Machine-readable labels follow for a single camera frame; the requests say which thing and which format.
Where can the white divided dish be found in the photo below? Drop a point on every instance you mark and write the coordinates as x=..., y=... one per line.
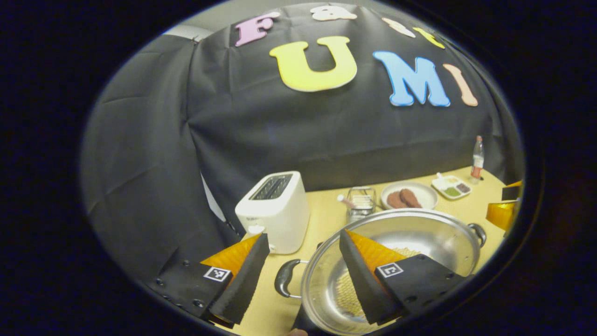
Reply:
x=451, y=186

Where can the black backdrop cloth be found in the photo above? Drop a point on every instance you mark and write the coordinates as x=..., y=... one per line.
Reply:
x=256, y=130

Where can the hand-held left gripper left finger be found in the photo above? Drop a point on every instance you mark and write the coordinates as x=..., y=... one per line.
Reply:
x=242, y=284

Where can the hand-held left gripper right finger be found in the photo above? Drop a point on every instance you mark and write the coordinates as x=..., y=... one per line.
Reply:
x=364, y=284

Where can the clear water bottle red label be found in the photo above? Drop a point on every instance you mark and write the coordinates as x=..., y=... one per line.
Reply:
x=477, y=163

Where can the white toaster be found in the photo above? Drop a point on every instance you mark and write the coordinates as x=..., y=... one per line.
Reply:
x=280, y=219

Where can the brown meat piece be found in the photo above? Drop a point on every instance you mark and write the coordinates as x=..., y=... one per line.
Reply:
x=394, y=200
x=413, y=198

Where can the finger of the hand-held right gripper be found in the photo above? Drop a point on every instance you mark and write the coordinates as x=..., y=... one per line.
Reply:
x=503, y=214
x=512, y=192

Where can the white oval plate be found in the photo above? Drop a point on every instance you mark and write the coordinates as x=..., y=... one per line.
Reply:
x=426, y=193

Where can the stainless steel pot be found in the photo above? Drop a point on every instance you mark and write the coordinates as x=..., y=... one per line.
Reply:
x=419, y=233

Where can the pink striped stick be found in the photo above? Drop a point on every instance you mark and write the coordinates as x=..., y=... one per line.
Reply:
x=346, y=201

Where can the pile of soybeans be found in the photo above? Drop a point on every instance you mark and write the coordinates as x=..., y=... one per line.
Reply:
x=349, y=296

